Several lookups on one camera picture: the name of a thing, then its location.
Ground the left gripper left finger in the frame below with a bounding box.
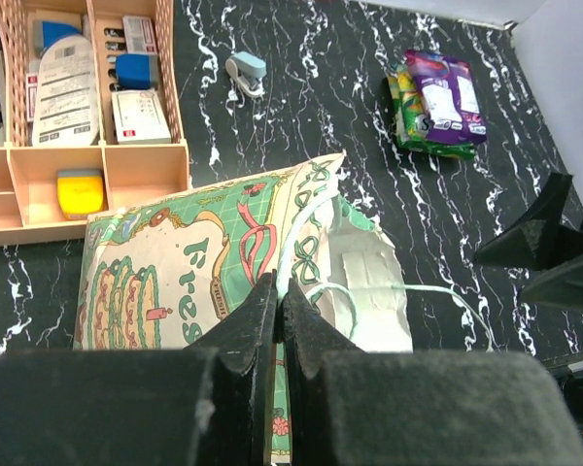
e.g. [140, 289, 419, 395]
[0, 273, 277, 465]

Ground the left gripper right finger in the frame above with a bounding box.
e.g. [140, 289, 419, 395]
[281, 283, 583, 465]

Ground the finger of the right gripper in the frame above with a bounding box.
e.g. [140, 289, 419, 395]
[519, 254, 583, 311]
[473, 173, 572, 270]

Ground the green illustrated paper bag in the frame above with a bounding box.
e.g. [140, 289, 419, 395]
[74, 153, 413, 464]

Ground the purple Fox's candy bag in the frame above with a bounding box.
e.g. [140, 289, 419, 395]
[405, 50, 487, 146]

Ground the green Fox's candy bag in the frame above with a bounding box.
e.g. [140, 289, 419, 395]
[387, 64, 477, 160]

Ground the yellow sticky note block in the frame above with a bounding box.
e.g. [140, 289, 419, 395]
[56, 169, 106, 220]

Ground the white card box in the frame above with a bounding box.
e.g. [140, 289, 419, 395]
[112, 89, 172, 145]

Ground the white lotion bottle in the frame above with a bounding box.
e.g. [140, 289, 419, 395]
[31, 20, 100, 148]

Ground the orange plastic file organizer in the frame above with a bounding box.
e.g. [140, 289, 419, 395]
[0, 1, 189, 247]

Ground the blue stamp block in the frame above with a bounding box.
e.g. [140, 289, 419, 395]
[115, 53, 159, 90]

